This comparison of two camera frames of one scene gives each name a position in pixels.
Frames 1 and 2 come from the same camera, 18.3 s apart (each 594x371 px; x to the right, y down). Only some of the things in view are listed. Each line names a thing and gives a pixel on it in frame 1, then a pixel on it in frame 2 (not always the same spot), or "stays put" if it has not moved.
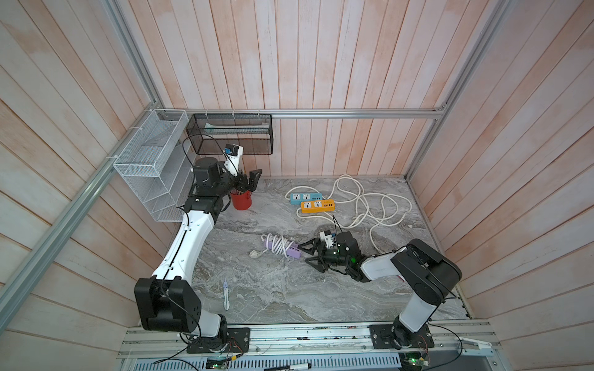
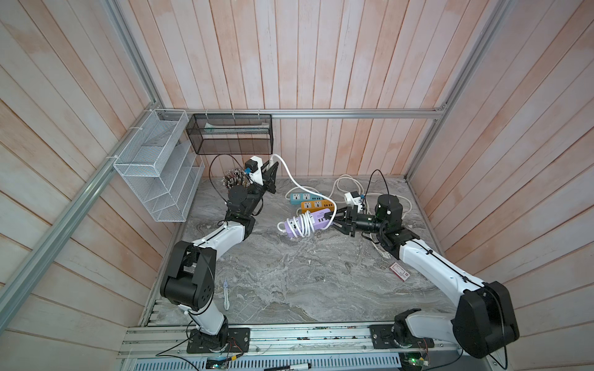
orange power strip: (317, 205) stays put
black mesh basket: (211, 133) stays put
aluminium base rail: (315, 348) stays put
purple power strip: (284, 246) to (318, 219)
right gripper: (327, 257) to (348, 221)
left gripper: (252, 181) to (269, 178)
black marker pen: (291, 366) stays put
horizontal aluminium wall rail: (439, 110) stays put
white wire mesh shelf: (157, 164) stays put
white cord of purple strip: (278, 244) to (305, 218)
